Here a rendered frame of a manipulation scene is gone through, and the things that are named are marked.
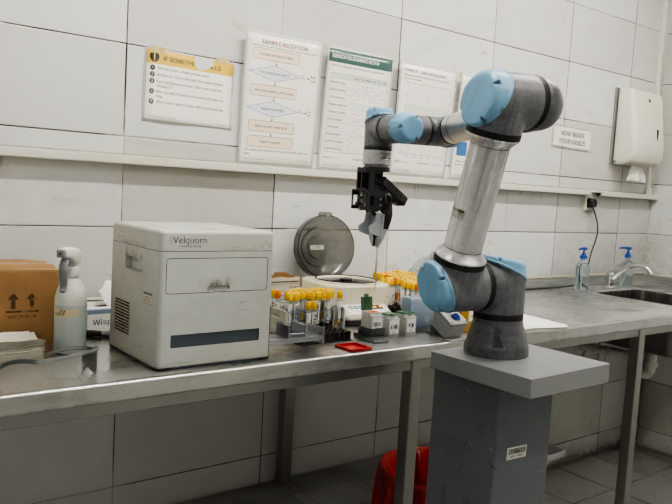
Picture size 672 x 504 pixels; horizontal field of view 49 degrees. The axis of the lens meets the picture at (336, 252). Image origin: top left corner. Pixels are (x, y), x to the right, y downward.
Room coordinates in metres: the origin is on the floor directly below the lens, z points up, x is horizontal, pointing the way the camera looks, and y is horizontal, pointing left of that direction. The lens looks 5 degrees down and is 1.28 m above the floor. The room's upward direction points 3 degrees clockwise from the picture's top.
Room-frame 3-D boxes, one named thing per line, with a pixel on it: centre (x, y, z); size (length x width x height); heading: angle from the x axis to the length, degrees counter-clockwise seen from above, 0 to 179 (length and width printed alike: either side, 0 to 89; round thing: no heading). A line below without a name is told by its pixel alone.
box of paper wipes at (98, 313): (1.97, 0.58, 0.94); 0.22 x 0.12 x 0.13; 132
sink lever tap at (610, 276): (3.50, -1.43, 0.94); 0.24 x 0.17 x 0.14; 38
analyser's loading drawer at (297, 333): (1.76, 0.12, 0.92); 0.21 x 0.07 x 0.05; 128
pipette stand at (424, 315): (2.16, -0.25, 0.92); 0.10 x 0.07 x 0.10; 130
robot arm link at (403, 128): (1.88, -0.16, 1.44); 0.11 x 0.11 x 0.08; 28
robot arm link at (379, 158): (1.96, -0.10, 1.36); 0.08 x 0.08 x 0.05
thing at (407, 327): (2.07, -0.21, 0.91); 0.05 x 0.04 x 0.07; 38
